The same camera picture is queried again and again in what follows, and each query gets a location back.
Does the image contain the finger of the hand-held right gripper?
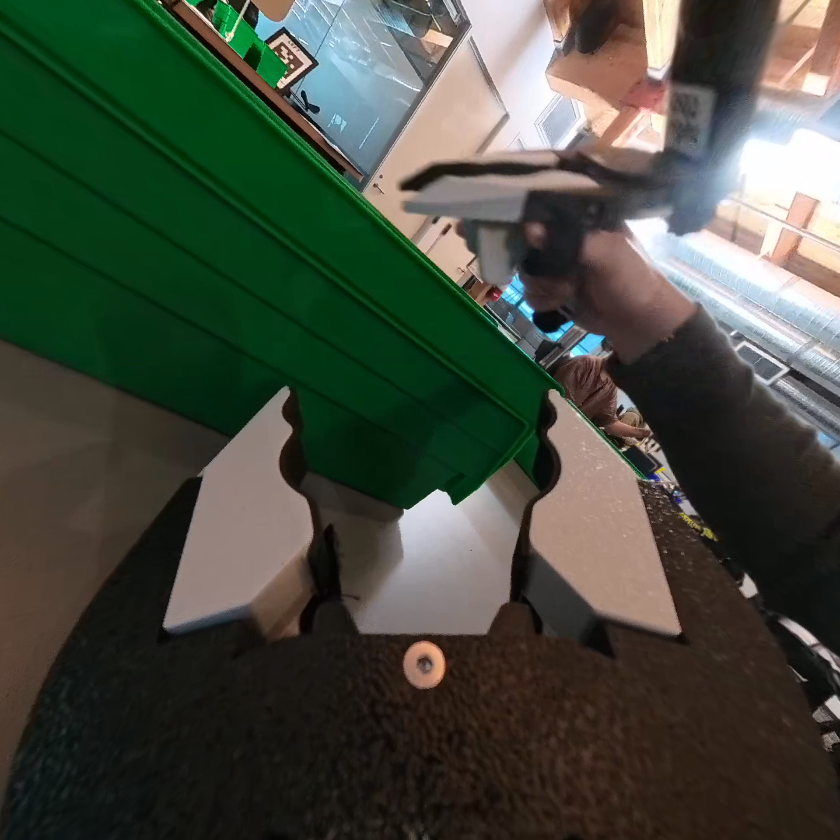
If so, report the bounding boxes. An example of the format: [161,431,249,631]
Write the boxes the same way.
[402,190,528,222]
[400,150,610,194]

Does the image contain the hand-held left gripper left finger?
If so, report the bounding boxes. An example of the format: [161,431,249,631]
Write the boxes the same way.
[163,386,324,643]

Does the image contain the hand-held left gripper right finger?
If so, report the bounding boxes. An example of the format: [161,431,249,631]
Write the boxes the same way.
[514,389,683,643]

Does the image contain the person's right hand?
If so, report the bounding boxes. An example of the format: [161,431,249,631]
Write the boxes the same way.
[517,225,698,366]

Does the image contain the white door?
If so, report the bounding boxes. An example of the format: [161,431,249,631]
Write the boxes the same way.
[364,39,511,221]

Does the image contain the glass partition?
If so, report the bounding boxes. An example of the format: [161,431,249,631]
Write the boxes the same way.
[256,0,471,179]

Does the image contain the black white marker sign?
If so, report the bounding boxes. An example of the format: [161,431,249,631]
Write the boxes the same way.
[266,28,320,90]

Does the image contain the small green shelf bin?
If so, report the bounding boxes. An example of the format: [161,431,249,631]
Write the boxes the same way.
[246,42,287,88]
[215,0,261,58]

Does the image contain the silver air duct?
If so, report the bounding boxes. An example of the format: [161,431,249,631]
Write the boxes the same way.
[630,217,840,408]

